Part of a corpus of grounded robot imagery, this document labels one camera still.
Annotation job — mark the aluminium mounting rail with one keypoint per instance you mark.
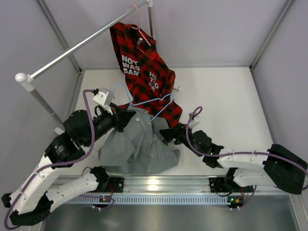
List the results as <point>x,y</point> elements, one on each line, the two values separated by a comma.
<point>164,185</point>

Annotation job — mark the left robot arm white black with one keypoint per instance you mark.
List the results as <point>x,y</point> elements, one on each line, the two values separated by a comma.
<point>35,199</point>

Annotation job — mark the red black plaid shirt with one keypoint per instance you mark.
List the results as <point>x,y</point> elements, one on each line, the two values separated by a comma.
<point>146,74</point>

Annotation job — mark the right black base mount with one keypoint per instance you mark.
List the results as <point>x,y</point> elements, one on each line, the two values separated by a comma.
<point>218,185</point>

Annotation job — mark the blue wire hanger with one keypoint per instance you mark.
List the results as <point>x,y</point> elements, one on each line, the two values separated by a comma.
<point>130,99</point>

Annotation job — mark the silver clothes rack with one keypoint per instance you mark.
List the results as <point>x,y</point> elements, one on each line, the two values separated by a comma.
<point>26,80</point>

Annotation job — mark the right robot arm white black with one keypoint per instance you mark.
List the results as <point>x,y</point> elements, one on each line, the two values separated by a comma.
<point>276,166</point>

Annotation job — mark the grey button shirt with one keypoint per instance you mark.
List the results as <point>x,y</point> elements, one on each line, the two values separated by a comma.
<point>140,149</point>

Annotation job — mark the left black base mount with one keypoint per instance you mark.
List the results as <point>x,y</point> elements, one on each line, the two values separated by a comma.
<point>115,185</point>

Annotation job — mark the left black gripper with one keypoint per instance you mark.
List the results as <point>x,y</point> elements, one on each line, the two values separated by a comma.
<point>121,117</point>

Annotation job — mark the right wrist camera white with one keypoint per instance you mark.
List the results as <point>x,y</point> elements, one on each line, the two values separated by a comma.
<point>195,120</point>

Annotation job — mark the slotted grey cable duct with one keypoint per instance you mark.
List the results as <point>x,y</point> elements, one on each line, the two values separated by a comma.
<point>170,200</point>

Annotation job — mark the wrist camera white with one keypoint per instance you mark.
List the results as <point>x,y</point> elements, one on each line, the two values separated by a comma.
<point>195,120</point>
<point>103,97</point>

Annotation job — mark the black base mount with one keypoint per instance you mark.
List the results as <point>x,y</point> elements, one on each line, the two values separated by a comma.
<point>218,185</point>
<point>115,185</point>

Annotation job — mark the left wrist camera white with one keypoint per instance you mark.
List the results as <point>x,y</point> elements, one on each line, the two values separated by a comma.
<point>103,97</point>

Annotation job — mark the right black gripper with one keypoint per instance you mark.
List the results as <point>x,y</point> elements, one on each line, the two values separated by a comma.
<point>176,133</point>

